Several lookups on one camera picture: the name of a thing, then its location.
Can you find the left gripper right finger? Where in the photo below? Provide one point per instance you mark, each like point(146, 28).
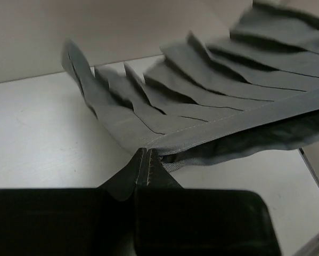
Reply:
point(172, 220)

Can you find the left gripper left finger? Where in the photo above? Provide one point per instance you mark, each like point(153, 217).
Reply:
point(69, 221)

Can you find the grey pleated skirt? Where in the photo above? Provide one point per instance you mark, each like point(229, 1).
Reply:
point(203, 104)

